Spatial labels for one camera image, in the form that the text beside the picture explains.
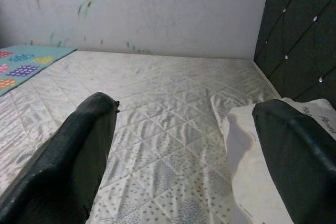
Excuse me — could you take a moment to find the black tufted headboard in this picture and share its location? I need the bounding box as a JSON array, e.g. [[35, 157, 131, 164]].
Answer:
[[254, 0, 336, 104]]

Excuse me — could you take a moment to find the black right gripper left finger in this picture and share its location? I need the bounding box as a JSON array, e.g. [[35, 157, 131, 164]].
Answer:
[[0, 92, 120, 224]]

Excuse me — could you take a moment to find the quilted cream mattress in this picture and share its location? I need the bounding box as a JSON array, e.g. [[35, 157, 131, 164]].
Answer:
[[0, 50, 279, 224]]

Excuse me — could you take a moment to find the teal heart patterned blanket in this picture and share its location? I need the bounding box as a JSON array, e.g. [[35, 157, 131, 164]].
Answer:
[[0, 45, 77, 98]]

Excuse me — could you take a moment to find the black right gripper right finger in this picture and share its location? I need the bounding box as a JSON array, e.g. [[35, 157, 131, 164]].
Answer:
[[252, 99, 336, 224]]

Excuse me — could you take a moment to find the white pillow green tree print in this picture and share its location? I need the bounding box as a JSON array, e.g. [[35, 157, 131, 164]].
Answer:
[[227, 98, 336, 224]]

